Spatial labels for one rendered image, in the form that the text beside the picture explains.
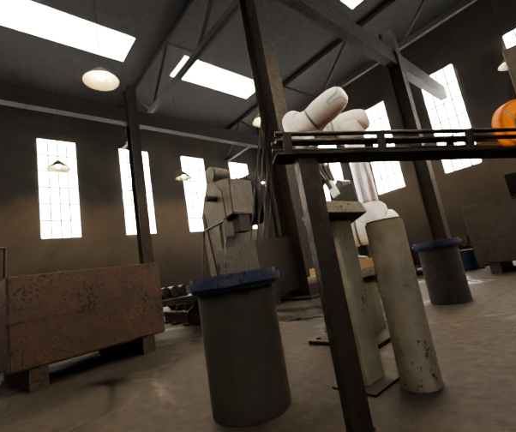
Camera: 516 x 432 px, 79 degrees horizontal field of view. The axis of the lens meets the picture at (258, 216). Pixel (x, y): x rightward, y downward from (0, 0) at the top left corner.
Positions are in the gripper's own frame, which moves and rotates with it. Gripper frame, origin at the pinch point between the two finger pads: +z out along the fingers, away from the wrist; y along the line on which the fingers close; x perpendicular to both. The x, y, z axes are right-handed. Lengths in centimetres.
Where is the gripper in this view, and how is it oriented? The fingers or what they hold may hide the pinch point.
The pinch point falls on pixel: (333, 189)
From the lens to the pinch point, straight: 128.3
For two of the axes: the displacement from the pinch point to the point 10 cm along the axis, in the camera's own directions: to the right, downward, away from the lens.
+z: 3.7, 8.3, -4.2
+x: -5.4, 5.6, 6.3
